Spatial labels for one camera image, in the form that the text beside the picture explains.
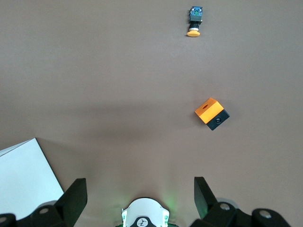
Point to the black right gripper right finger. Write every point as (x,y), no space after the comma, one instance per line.
(206,203)

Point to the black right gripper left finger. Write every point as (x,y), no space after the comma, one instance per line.
(71,205)

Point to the yellow push button blue contacts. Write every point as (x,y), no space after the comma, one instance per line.
(195,23)

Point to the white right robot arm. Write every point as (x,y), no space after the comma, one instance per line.
(144,210)

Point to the white drawer cabinet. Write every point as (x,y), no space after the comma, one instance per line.
(26,175)

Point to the orange black button box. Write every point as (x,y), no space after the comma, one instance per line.
(209,111)

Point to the brown table cover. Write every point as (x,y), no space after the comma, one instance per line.
(118,82)

